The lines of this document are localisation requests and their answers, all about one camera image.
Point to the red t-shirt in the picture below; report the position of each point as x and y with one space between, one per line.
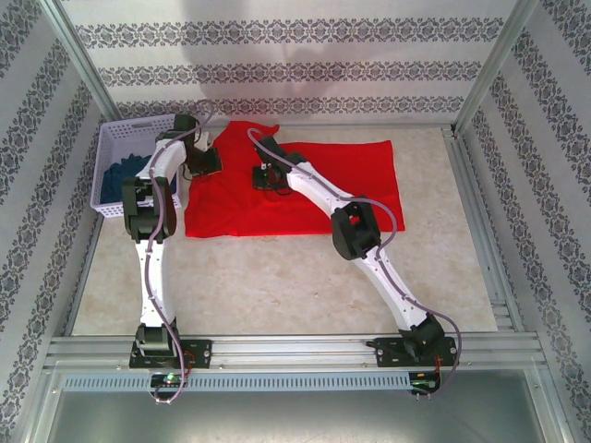
351 184

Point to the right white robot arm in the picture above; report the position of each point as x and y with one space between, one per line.
392 290

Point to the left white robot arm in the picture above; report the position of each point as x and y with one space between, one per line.
154 286

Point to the lavender perforated plastic basket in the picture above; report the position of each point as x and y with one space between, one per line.
120 134

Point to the dark blue cloth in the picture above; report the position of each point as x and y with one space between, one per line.
113 182

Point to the aluminium frame post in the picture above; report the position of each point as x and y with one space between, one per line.
496 64
78 60

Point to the aluminium mounting rail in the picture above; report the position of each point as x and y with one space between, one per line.
295 350

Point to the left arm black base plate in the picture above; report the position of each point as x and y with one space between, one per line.
201 353

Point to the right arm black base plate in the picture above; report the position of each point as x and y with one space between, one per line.
390 353

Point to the grooved aluminium side rail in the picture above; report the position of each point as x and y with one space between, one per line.
489 258

